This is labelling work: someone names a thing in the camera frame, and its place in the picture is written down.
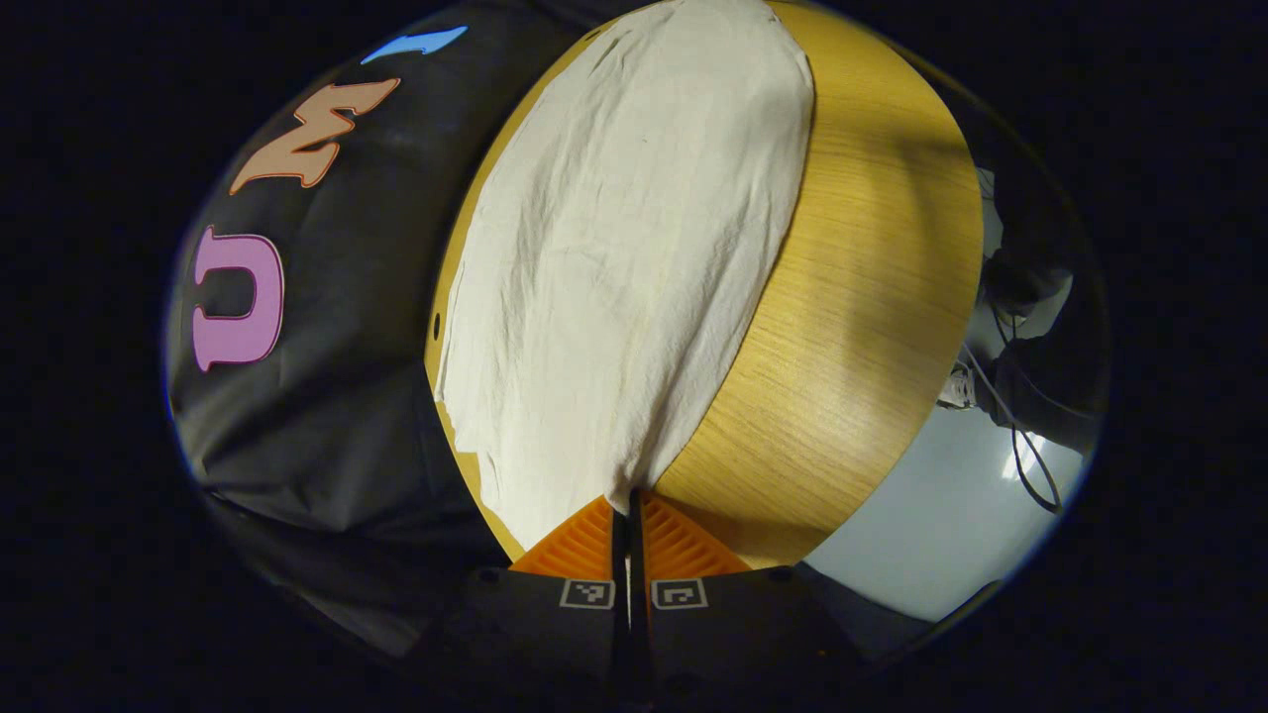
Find black backdrop cloth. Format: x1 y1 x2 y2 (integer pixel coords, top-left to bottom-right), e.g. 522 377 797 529
163 0 635 660

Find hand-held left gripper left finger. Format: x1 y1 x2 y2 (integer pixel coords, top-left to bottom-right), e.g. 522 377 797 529
411 495 632 696

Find cream white jeans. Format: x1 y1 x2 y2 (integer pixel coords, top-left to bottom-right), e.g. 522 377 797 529
433 0 816 552

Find black cable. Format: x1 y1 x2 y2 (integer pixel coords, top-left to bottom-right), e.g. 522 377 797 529
956 297 1067 516

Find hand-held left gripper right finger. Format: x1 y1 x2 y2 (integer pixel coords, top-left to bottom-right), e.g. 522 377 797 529
631 488 875 698

